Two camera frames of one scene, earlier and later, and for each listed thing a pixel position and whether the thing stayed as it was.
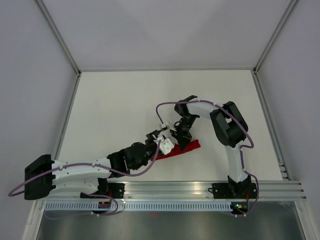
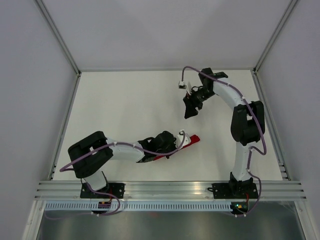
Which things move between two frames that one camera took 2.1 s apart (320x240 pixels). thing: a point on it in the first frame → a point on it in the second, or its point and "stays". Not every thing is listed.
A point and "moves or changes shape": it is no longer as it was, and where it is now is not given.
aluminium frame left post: x=59 y=36 stays
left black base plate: x=115 y=190 stays
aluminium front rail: x=266 y=190 stays
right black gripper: x=183 y=139 → x=190 y=104
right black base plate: x=233 y=190 stays
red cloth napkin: x=176 y=150 moves or changes shape
